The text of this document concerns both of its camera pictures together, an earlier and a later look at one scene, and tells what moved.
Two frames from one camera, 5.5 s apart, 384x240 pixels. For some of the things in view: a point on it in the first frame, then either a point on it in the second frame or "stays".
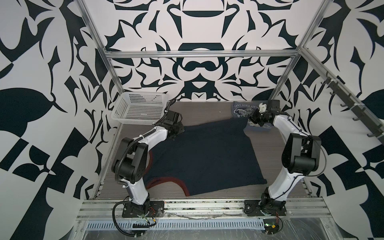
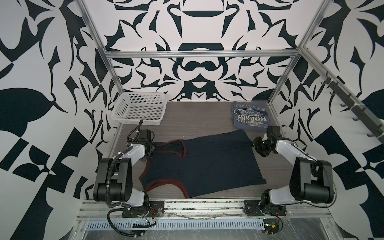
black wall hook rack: (369, 122) stays
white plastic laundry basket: (142, 108) stays
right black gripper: (254, 116) -> (256, 143)
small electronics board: (271, 226) stays
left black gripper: (180, 124) -> (152, 147)
